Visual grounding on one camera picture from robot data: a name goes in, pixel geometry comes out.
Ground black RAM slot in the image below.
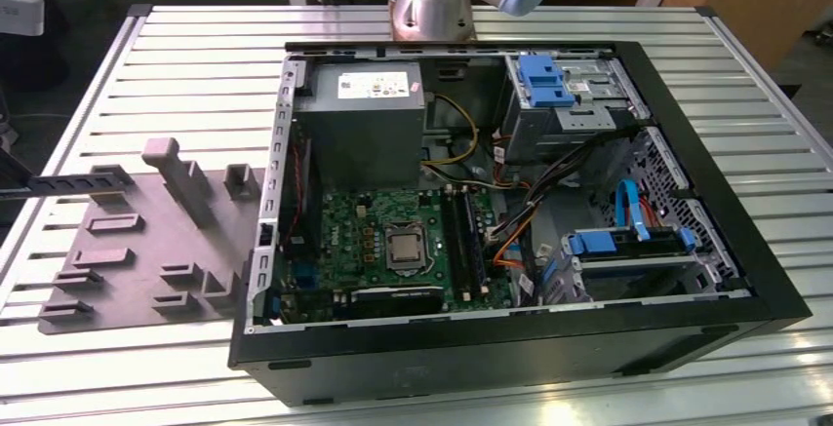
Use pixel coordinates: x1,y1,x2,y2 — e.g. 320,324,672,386
447,185,472,301
440,185,464,303
455,186,481,298

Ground grey parts rack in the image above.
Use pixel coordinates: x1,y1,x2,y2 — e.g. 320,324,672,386
35,136,268,335

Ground green motherboard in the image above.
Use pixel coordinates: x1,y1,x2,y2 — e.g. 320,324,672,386
276,185,521,324

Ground grey power supply unit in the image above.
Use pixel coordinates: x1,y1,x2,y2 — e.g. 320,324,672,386
290,58,429,194

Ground silver CPU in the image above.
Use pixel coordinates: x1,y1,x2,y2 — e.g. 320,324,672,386
388,234,425,262

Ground black graphics card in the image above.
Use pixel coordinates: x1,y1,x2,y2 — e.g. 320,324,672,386
332,283,448,321

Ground black PC case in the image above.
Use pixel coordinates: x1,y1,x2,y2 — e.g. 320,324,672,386
225,39,814,407

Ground silver metal drive cage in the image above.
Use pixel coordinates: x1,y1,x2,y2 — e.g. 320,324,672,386
500,51,652,165

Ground hard disk in blue carrier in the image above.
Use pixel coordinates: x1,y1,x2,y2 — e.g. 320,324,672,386
560,228,698,265

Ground silver metal disk bay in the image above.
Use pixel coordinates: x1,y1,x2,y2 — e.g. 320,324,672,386
543,249,751,313

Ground brown wooden cabinet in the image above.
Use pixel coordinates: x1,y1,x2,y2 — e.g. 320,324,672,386
659,0,833,74

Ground black chair base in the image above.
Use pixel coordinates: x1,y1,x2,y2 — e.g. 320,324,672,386
803,19,833,50

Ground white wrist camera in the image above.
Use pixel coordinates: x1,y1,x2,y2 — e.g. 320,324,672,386
0,0,45,36

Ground wire locking lever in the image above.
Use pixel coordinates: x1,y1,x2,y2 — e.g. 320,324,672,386
423,228,439,276

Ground black and white wires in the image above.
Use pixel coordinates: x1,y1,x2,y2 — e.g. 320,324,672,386
420,161,532,192

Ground yellow and black wires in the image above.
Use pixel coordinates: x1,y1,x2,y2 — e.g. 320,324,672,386
420,93,481,170

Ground red and black wires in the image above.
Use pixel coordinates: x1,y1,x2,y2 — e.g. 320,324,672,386
488,126,521,191

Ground orange and red wires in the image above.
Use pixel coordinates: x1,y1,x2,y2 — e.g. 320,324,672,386
488,209,543,270

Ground blue plastic drive bracket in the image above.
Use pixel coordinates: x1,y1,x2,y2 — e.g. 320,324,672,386
517,54,579,109

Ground blue SATA cable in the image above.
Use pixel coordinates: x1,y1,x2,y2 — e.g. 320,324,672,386
612,178,652,243
537,255,564,303

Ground black cable bundle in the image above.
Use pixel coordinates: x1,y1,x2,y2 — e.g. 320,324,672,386
484,126,643,245

